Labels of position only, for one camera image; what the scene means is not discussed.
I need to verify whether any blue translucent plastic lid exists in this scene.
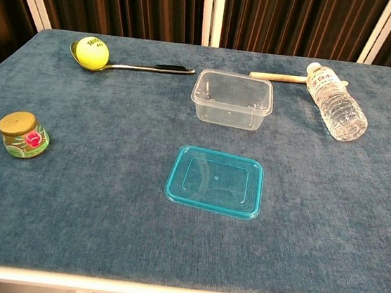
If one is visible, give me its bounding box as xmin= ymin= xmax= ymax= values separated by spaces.
xmin=161 ymin=142 xmax=267 ymax=222

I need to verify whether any clear plastic container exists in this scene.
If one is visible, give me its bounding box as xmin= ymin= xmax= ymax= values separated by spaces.
xmin=187 ymin=67 xmax=277 ymax=133

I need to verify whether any painted floral jar gold lid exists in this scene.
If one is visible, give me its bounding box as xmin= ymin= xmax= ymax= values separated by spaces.
xmin=0 ymin=108 xmax=53 ymax=163

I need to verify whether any wooden stick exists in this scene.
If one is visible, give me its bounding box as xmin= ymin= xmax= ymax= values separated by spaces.
xmin=248 ymin=70 xmax=350 ymax=91

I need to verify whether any yellow tennis ball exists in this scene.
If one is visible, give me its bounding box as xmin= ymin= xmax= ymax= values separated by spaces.
xmin=74 ymin=35 xmax=111 ymax=72

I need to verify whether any clear plastic water bottle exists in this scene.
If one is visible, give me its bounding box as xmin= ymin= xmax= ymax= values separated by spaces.
xmin=298 ymin=61 xmax=375 ymax=145

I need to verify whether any brown curtain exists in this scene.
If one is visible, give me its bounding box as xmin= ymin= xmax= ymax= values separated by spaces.
xmin=0 ymin=0 xmax=391 ymax=129

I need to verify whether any metal spoon with black handle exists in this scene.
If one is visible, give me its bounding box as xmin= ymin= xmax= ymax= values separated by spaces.
xmin=67 ymin=39 xmax=198 ymax=84

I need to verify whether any white upright frame post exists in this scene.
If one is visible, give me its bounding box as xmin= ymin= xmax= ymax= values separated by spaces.
xmin=198 ymin=0 xmax=227 ymax=48

